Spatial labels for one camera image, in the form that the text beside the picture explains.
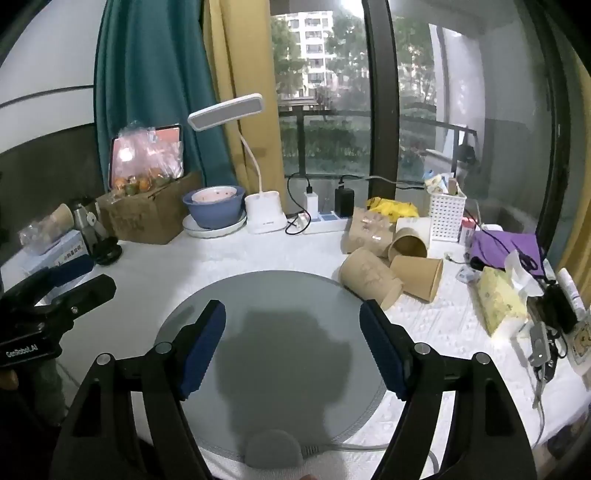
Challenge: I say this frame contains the small metal tripod stand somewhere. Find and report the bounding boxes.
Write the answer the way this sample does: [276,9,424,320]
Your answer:
[68,197,122,266]

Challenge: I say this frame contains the kraft cup open mouth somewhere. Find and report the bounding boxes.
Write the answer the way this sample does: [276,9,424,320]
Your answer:
[388,227,428,261]

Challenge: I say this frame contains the white perforated basket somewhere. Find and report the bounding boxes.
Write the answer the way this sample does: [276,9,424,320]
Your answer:
[428,191,467,242]

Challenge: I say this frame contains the purple cloth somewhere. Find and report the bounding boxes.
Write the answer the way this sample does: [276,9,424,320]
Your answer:
[469,230,545,279]

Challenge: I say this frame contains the white plate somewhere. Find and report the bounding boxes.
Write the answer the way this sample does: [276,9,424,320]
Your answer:
[181,209,249,239]

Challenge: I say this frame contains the white power strip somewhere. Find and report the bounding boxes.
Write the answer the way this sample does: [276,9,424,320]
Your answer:
[295,211,352,235]

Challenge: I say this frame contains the yellow bag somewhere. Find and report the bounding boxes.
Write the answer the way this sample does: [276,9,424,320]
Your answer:
[367,197,419,223]

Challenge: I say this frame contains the blue ceramic bowl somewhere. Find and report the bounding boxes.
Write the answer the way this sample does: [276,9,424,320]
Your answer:
[182,186,245,230]

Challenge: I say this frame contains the white and blue box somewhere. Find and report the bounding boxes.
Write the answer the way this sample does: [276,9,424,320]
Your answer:
[1,230,87,289]

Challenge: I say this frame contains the white charger plug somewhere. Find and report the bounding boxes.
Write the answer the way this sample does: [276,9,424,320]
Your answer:
[304,192,320,222]

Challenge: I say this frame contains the black cable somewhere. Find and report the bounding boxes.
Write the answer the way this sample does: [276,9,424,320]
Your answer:
[283,172,314,236]

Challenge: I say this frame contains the printed kraft cup rear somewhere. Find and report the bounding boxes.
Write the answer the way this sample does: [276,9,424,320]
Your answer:
[342,207,394,258]

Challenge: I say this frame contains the white paper cup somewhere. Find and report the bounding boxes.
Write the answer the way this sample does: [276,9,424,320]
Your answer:
[396,217,432,244]

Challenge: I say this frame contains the yellow curtain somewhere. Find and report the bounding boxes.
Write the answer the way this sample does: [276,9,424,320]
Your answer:
[202,1,287,207]

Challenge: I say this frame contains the bag of fruit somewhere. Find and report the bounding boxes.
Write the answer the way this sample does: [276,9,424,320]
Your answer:
[110,120,187,197]

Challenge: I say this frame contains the printed kraft paper cup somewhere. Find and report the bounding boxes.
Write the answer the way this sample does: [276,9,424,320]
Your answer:
[339,248,404,310]

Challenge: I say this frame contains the plain kraft paper cup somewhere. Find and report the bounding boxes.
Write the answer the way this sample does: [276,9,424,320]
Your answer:
[390,255,444,303]

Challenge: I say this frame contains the cardboard box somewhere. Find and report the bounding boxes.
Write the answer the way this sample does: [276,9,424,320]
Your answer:
[97,172,201,245]

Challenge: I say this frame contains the black power adapter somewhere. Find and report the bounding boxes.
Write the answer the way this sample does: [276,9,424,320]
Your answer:
[335,185,355,218]

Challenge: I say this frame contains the yellow tissue pack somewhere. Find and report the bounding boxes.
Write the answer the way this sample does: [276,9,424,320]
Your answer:
[476,267,528,338]

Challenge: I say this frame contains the white desk lamp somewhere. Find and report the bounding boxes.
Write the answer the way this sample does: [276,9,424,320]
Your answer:
[187,93,287,234]

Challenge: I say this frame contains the teal curtain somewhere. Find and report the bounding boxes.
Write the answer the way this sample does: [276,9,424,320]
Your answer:
[93,0,236,186]

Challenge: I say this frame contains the round grey mat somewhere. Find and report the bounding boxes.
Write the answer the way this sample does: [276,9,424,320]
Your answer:
[156,271,386,460]

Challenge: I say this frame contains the cartoon bear mug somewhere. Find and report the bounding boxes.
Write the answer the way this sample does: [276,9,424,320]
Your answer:
[566,316,591,376]

